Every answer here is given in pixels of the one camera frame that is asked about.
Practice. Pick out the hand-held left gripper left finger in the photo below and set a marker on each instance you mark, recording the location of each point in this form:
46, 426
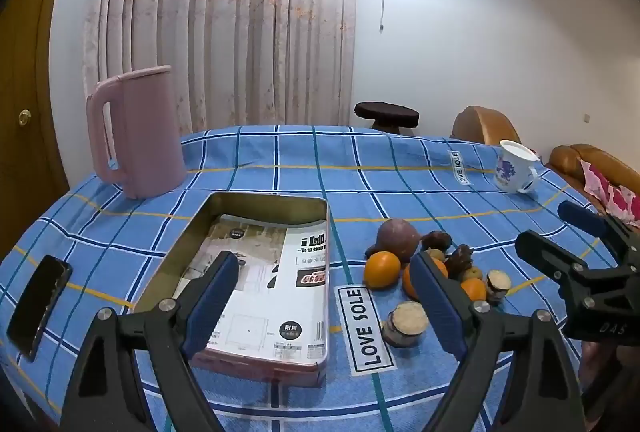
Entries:
210, 307

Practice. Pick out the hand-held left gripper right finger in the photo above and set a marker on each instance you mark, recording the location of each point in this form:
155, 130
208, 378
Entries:
440, 312

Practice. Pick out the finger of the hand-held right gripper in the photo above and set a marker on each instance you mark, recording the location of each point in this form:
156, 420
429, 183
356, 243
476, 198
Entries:
582, 217
550, 257

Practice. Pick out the small green fruit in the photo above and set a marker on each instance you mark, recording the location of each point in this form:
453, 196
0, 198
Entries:
436, 255

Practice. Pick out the round purple fruit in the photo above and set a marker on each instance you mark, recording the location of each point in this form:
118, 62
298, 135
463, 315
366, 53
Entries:
397, 237

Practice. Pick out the rectangular metal tin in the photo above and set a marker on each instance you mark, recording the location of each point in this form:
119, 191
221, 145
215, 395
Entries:
260, 204

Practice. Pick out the person's right forearm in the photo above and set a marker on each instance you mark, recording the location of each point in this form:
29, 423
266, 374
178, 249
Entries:
600, 362

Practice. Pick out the pink floral cloth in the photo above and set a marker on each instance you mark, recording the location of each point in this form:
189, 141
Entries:
600, 184

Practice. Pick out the small jar beige lid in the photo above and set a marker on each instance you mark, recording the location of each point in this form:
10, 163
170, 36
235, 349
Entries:
498, 284
405, 327

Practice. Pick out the small orange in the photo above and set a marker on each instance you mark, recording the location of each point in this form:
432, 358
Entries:
473, 290

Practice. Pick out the brown kiwi fruit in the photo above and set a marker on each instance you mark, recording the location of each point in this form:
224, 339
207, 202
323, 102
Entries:
472, 273

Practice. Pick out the dark brown lumpy fruit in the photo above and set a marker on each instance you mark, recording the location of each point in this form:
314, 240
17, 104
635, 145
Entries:
459, 260

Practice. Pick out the printed paper sheet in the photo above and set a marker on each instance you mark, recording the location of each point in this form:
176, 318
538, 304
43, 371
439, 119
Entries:
280, 312

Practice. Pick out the white mug blue print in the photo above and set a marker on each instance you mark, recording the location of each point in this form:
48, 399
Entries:
510, 166

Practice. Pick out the brown leather sofa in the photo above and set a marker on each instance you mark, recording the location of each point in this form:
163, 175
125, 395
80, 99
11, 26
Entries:
485, 121

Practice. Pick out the blue plaid tablecloth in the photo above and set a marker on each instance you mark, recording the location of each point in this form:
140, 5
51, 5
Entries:
300, 171

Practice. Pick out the black smartphone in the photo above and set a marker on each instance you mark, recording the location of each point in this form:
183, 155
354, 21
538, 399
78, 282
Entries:
40, 307

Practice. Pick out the pink kettle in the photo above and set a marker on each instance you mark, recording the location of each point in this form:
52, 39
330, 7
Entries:
145, 136

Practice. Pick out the dark round stool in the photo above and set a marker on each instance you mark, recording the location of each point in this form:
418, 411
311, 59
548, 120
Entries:
385, 111

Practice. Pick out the wooden door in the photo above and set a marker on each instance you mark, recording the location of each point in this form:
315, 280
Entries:
25, 171

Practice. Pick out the brass door knob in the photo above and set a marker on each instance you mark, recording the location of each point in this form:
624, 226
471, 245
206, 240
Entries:
24, 116

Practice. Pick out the pink patterned curtain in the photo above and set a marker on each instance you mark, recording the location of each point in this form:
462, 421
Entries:
225, 11

